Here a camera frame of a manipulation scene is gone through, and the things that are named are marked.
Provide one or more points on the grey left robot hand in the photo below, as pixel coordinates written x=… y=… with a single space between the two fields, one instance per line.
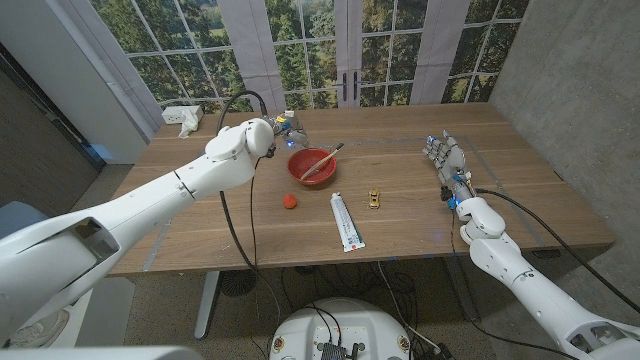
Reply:
x=287 y=131

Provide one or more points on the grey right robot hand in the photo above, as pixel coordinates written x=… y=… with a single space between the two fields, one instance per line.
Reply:
x=452 y=160

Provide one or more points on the wooden toothbrush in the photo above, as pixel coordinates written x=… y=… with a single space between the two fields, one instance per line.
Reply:
x=322 y=161

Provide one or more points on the white toothpaste tube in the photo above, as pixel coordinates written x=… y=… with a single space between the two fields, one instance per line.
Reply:
x=346 y=222

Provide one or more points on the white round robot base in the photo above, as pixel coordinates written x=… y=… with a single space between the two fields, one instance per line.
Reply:
x=340 y=325

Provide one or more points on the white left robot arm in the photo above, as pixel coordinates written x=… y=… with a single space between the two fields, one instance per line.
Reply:
x=150 y=200

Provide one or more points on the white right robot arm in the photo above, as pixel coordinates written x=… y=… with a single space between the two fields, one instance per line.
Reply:
x=530 y=285

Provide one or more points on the red bowl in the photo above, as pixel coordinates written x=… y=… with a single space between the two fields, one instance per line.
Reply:
x=320 y=174

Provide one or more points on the red toy strawberry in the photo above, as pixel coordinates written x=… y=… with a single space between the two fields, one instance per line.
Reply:
x=289 y=201

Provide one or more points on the yellow toy car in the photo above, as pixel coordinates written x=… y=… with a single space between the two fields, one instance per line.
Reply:
x=374 y=198

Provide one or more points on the printed window backdrop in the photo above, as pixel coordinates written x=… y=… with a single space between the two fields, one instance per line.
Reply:
x=300 y=50

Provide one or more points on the crumpled white tissue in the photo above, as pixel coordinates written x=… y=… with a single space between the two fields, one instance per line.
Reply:
x=187 y=125

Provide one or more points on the white power strip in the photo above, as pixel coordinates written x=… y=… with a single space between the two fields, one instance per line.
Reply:
x=172 y=115

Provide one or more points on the black round floor fan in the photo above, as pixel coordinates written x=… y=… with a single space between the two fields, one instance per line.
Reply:
x=238 y=282

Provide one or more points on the white table leg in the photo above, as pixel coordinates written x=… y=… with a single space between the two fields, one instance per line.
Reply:
x=206 y=305

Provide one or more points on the blue chair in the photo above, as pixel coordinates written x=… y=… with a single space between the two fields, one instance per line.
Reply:
x=20 y=220

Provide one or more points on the white sneaker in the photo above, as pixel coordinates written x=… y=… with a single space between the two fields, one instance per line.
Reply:
x=37 y=330

